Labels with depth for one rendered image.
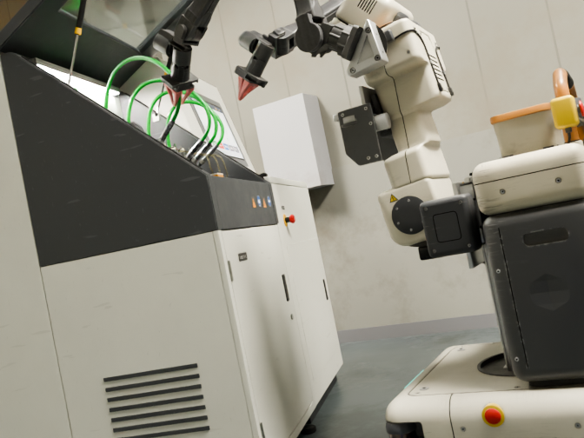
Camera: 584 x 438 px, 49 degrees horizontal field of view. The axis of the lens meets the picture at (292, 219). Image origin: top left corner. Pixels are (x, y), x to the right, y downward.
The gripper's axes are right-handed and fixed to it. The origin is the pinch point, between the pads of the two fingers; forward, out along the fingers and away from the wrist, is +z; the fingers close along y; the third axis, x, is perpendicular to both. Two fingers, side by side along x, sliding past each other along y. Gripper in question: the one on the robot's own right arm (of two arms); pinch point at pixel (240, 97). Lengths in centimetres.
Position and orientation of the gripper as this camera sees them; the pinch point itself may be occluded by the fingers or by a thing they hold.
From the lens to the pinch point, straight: 219.1
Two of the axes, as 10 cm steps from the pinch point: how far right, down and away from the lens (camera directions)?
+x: -4.6, 0.7, -8.8
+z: -4.6, 8.3, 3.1
